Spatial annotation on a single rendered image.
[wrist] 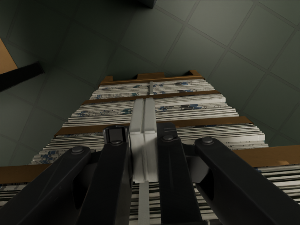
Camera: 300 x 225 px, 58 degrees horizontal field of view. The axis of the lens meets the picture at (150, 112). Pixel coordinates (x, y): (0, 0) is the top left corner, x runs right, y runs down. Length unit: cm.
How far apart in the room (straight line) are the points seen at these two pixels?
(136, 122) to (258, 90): 111
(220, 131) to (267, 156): 18
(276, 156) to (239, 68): 89
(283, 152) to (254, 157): 4
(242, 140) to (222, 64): 73
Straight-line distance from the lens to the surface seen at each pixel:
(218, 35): 116
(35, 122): 130
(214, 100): 68
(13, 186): 33
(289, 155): 34
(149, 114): 16
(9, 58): 127
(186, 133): 48
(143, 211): 23
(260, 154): 33
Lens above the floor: 113
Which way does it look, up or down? 72 degrees down
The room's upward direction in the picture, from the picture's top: 179 degrees clockwise
